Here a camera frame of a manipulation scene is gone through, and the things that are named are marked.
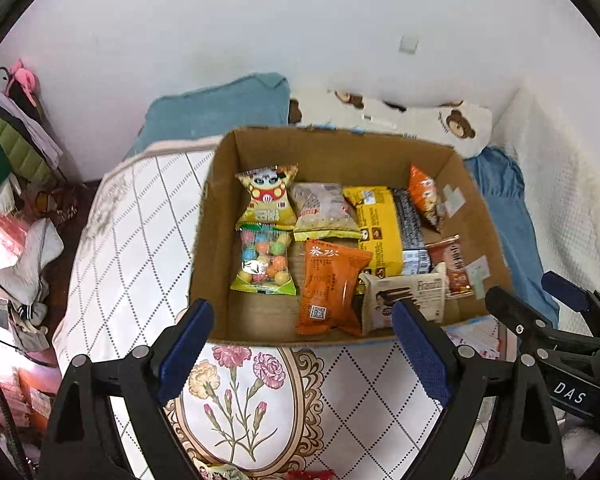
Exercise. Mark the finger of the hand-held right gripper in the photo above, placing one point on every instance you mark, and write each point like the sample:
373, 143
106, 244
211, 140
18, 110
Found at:
570, 294
515, 312

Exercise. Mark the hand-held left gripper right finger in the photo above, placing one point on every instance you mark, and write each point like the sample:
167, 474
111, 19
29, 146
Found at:
420, 355

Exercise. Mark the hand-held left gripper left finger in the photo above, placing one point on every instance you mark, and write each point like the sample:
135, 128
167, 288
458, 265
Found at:
185, 350

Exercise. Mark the long red white packet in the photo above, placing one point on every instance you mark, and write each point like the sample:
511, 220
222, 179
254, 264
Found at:
475, 337

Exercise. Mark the white wafer packet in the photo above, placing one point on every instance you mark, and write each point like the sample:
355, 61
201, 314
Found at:
375, 305

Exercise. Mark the brown red snack packet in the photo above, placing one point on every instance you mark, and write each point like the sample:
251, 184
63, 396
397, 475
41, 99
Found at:
450, 265

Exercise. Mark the printed cardboard box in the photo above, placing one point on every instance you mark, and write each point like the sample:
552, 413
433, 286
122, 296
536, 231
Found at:
260, 315

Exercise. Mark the orange snack packet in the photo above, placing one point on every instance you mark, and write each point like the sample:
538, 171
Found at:
330, 290

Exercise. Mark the colourful candy balls packet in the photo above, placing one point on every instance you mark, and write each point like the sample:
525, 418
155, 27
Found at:
265, 262

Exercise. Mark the black snack packet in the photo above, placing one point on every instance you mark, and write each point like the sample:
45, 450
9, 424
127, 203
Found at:
410, 230

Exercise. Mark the yellow snack packet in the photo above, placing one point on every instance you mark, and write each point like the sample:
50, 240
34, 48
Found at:
377, 235

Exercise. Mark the small red orange packet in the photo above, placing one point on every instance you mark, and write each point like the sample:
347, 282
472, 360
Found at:
425, 195

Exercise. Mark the beige yellow-edged snack packet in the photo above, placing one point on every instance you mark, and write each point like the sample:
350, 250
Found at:
322, 210

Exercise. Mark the cartoon panda snack packet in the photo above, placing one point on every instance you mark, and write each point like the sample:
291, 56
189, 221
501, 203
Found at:
267, 195

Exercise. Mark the white floral quilt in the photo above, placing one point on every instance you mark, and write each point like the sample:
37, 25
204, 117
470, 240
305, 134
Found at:
130, 270

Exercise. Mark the blue bed sheet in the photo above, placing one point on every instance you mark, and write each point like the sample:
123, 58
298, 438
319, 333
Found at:
510, 210

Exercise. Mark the white textured blanket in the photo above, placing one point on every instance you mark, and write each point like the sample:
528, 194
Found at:
570, 185

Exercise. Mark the striped black white cloth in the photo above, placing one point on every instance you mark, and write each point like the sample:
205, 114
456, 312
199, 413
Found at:
27, 316

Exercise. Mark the white cloth pile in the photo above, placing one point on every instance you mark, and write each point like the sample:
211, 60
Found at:
30, 260

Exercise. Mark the brown bag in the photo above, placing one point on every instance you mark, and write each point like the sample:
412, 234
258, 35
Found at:
57, 205

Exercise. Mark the white bear print pillow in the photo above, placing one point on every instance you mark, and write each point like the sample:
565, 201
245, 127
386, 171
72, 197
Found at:
430, 115

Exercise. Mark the teal pillow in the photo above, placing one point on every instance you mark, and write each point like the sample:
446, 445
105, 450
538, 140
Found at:
205, 110

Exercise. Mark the olive puffer vest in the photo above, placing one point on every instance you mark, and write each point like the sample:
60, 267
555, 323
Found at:
22, 152

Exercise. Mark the pale lavender garment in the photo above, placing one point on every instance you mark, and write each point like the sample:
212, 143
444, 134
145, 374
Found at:
40, 135

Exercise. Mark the pink plush hanger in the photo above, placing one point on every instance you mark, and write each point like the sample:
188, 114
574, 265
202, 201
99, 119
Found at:
22, 77

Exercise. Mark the white wall switch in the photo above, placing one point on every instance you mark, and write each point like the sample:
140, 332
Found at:
407, 44

